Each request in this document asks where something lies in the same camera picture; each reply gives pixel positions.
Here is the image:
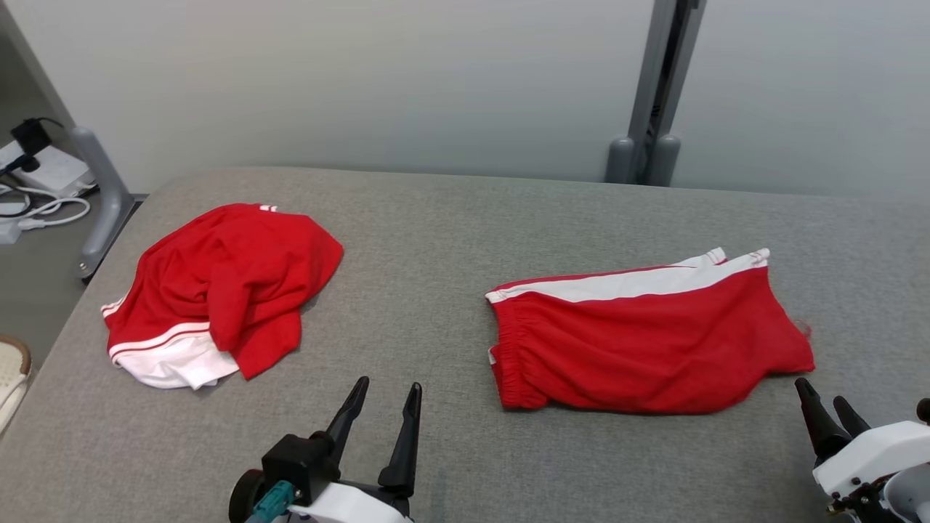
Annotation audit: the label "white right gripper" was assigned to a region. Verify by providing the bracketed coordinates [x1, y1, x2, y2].
[794, 378, 930, 498]

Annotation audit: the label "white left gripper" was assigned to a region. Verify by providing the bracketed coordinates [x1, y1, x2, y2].
[287, 376, 423, 523]

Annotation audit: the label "red shorts white stripe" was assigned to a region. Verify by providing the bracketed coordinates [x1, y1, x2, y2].
[485, 247, 816, 416]

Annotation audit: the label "red white basketball jersey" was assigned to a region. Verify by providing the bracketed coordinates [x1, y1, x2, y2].
[102, 203, 344, 391]

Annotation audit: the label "grey metal partition foot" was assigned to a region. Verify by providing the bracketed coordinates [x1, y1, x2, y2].
[70, 127, 137, 280]

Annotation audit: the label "cream laundry basket brown rim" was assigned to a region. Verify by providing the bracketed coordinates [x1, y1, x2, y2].
[0, 336, 33, 437]

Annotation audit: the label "white power strip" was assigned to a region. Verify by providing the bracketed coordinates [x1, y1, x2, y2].
[0, 142, 95, 198]

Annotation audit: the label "black power adapter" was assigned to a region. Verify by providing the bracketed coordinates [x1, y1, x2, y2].
[11, 118, 53, 174]

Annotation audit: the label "black cable teal connector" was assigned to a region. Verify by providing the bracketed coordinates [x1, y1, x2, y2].
[247, 481, 295, 523]

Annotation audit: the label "grey metal partition post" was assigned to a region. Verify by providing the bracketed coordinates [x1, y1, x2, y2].
[605, 0, 707, 187]

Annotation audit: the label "white power cable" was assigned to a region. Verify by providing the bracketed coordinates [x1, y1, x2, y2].
[0, 185, 92, 232]

